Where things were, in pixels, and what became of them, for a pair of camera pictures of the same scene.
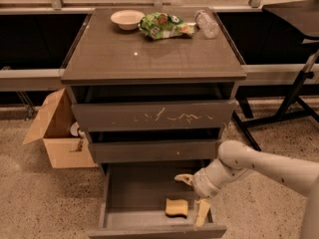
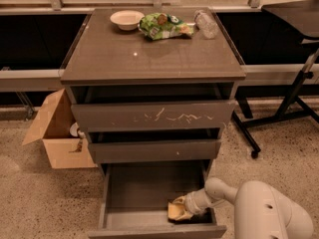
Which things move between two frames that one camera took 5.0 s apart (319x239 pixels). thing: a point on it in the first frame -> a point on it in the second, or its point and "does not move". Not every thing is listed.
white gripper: x=201 y=185 -> x=191 y=203
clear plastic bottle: x=206 y=24 does not move
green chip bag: x=160 y=25 does not move
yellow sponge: x=176 y=207 does not move
